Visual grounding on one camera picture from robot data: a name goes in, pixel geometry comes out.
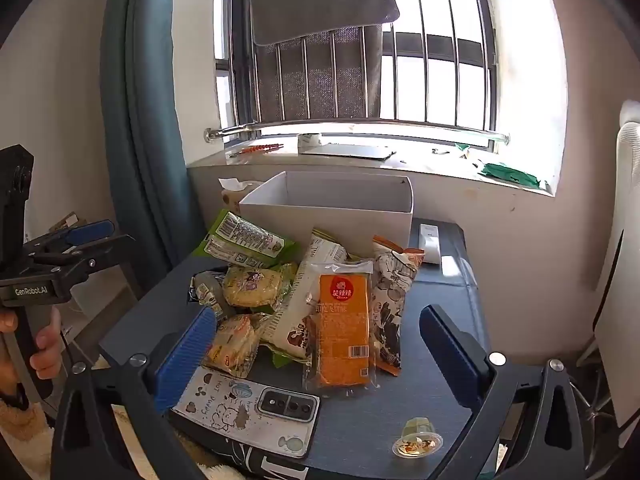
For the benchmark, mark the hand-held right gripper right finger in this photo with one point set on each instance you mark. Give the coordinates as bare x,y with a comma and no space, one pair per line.
450,355

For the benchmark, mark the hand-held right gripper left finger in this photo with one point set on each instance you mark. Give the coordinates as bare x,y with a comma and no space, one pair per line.
184,357

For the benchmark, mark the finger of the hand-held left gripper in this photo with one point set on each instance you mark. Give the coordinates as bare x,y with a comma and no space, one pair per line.
105,252
90,232

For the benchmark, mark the yellow bread packet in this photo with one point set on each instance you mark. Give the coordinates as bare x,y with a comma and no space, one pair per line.
232,342

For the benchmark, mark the small blue-green snack packet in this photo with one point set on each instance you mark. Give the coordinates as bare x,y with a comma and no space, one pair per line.
207,292

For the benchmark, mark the comic-print snack packet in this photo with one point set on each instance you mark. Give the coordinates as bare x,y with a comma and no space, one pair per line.
392,300

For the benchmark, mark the small jelly cup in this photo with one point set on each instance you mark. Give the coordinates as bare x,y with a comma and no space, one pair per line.
417,442

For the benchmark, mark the yellow round cake packet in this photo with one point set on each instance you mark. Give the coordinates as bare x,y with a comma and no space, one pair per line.
252,287

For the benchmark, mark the orange cracker packet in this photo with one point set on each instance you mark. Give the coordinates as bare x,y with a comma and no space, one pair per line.
345,330

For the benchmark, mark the white long snack packet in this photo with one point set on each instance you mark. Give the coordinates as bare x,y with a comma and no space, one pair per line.
292,310

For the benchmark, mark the green seaweed snack packet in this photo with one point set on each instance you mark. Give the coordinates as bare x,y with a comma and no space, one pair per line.
240,237

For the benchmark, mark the white cardboard box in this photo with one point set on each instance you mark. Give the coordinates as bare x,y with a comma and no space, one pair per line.
325,220

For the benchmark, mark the person's left hand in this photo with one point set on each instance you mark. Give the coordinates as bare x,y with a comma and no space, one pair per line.
45,347

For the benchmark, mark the phone with sticker case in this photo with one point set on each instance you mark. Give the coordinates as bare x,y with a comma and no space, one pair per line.
235,407

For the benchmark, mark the green snack wrapper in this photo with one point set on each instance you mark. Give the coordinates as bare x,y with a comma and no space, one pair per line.
285,360

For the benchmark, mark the white remote control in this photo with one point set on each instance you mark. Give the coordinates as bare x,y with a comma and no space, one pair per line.
430,242

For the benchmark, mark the teal curtain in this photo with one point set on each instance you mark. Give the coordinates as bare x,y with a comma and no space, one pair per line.
145,110

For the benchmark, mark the tissue pack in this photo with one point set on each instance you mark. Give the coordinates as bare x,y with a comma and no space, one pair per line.
235,192

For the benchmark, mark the white chair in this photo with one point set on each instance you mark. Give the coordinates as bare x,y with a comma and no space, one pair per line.
620,285

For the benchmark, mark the orange pens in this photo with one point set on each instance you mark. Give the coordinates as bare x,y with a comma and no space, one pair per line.
260,148

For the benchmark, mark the green cloth on windowsill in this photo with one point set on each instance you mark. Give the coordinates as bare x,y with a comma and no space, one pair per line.
510,172

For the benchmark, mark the flat grey board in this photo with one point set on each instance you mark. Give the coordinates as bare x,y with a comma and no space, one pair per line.
350,151

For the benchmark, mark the grey hanging towel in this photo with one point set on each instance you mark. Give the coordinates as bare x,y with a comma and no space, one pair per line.
320,0

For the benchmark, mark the steel window guard rail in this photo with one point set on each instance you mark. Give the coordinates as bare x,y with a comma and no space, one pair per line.
350,124

